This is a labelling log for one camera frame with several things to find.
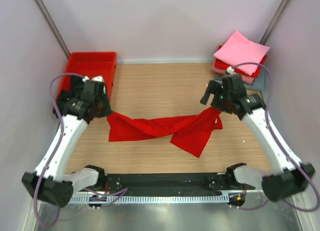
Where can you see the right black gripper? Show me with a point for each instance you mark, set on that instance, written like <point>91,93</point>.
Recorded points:
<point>216,97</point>

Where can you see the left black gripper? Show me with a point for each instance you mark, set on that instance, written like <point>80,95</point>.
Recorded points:
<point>69,94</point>

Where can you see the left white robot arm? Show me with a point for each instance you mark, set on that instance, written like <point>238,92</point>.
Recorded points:
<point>48,182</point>

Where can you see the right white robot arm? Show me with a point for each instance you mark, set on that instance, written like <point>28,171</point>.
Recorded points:
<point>289,174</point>

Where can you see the black t shirt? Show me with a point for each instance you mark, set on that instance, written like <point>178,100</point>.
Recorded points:
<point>68,98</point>

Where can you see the red plastic bin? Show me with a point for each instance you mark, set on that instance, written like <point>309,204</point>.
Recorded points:
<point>92,64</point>

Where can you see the folded salmon t shirt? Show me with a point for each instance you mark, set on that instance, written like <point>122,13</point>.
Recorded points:
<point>220,71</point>

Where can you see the folded pink t shirt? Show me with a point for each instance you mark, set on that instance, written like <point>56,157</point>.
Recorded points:
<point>238,49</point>

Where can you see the folded grey t shirt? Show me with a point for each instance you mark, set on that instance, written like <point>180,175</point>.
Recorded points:
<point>258,83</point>

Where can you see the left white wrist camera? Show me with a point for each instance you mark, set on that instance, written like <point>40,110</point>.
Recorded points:
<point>95,79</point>

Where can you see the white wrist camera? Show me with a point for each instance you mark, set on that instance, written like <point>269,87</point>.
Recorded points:
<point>95,79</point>
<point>230,71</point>

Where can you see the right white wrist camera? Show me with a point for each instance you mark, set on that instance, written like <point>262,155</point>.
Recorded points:
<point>230,71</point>

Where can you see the white slotted cable duct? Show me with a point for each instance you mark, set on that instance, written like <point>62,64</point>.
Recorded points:
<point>90,198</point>

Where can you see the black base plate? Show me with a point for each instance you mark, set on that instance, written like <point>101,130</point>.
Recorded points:
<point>171,184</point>

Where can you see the left aluminium frame post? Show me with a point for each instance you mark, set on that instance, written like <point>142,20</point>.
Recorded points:
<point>52,26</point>

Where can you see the aluminium frame post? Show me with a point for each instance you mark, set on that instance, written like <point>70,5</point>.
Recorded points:
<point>283,5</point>
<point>52,26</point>

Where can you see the right aluminium frame post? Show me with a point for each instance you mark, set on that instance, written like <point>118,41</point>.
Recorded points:
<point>283,5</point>

